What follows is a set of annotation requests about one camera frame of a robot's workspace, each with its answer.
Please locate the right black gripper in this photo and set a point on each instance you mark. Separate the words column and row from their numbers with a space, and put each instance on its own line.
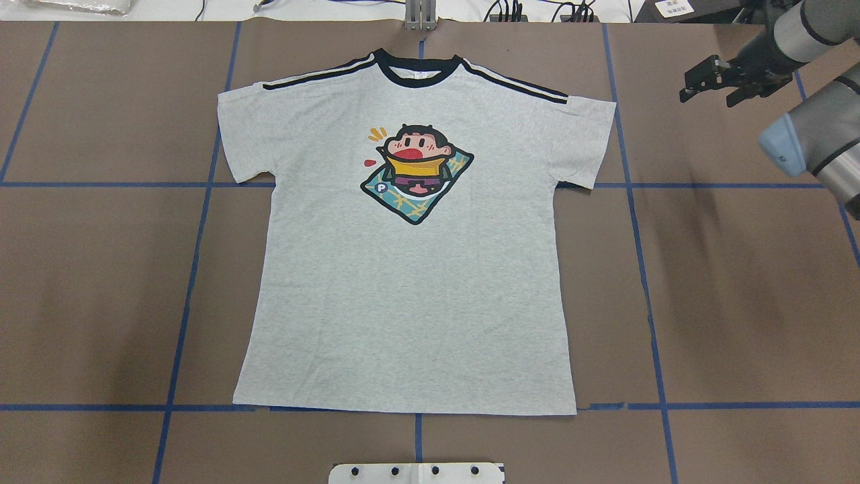
column 757, row 56

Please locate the grey cartoon print t-shirt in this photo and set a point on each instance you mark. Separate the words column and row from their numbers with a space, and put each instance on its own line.
column 411, row 260

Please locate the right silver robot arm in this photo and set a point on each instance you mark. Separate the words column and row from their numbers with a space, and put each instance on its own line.
column 820, row 136

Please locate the clear plastic bag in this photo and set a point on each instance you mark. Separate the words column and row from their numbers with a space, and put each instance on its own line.
column 100, row 7

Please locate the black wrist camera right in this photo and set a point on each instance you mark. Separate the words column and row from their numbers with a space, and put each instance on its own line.
column 705, row 73

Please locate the aluminium frame post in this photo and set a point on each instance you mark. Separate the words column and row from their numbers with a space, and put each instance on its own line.
column 420, row 15

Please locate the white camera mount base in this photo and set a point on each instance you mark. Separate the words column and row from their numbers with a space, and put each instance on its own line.
column 416, row 472

